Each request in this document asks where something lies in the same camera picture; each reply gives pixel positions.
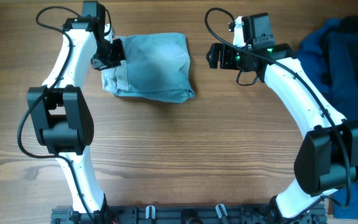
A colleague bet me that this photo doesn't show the light blue denim shorts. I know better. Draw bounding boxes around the light blue denim shorts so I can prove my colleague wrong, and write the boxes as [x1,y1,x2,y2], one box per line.
[101,32,195,103]

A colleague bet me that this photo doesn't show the right white rail clip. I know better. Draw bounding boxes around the right white rail clip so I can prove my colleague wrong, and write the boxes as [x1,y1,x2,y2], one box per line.
[215,203,229,224]

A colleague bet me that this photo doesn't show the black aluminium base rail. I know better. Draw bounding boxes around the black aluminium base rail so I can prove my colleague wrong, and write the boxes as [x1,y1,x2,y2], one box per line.
[50,204,328,224]

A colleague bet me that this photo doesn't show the dark navy garment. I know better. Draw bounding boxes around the dark navy garment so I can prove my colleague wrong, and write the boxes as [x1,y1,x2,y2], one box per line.
[320,16,358,120]

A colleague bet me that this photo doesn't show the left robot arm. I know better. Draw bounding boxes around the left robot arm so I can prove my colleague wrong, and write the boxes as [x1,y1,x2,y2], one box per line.
[20,15,123,223]

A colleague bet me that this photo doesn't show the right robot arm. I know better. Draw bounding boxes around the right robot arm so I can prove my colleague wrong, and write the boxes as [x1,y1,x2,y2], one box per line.
[206,43,358,223]

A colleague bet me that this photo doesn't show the white rail clip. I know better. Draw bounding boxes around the white rail clip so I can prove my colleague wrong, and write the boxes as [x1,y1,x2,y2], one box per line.
[145,205,156,220]
[215,203,229,224]

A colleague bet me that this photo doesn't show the blue cloth garment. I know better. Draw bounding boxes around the blue cloth garment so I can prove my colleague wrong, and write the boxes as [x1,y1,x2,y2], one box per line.
[297,19,358,219]

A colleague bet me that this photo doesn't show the left white rail clip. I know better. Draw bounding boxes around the left white rail clip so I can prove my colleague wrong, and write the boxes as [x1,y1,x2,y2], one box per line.
[145,205,156,220]

